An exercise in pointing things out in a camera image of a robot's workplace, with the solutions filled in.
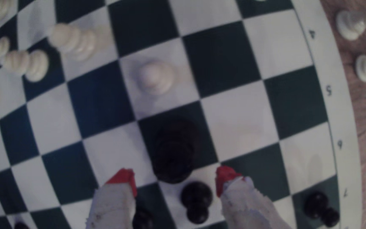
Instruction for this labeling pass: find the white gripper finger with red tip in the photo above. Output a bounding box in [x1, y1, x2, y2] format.
[86, 169, 138, 229]
[215, 165, 293, 229]

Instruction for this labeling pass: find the tall black chess piece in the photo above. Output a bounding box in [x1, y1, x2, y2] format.
[152, 117, 201, 184]

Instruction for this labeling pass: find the black chess pawn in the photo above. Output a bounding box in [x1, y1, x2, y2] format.
[304, 191, 341, 228]
[180, 181, 214, 225]

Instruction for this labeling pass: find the green and white chess board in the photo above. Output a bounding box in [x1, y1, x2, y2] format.
[0, 0, 363, 229]

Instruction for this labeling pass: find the white chess knight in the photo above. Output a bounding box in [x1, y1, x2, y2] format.
[335, 3, 366, 41]

